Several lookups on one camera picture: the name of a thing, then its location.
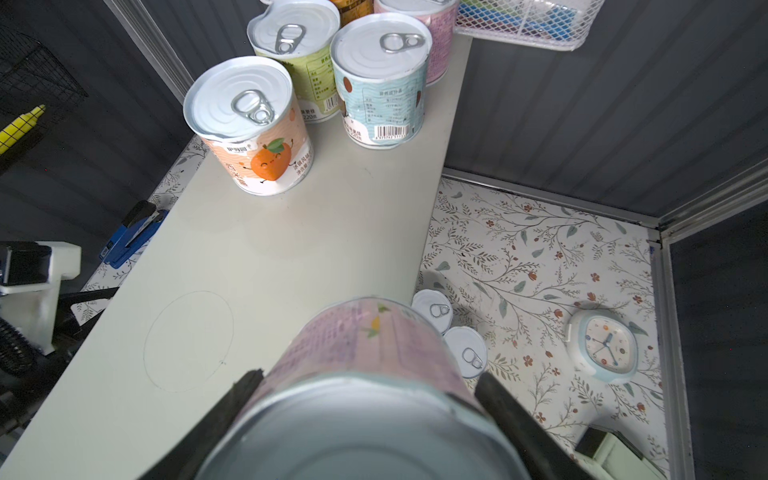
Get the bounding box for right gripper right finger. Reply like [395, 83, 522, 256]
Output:
[474, 372, 592, 480]

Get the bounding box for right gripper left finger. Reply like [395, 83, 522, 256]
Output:
[140, 369, 264, 480]

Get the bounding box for can row front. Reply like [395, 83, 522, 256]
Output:
[183, 55, 314, 196]

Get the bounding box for green labelled can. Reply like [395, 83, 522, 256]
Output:
[246, 0, 340, 123]

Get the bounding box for pink labelled can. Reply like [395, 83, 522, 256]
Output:
[373, 0, 460, 86]

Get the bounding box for yellow orange labelled can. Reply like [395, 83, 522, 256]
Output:
[330, 0, 374, 26]

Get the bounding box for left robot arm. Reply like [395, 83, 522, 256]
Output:
[1, 287, 118, 436]

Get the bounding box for white metal cabinet counter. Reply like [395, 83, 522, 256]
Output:
[1, 36, 471, 479]

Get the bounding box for small green white box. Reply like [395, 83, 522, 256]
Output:
[573, 426, 666, 480]

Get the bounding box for round white alarm clock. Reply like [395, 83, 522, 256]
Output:
[564, 310, 639, 384]

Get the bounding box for blue stapler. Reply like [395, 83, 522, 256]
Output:
[99, 200, 169, 269]

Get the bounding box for tubes in white basket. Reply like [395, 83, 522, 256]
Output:
[457, 1, 582, 41]

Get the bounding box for black wire basket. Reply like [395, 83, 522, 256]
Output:
[1, 26, 88, 172]

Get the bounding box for white wire mesh basket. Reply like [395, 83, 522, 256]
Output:
[454, 0, 604, 51]

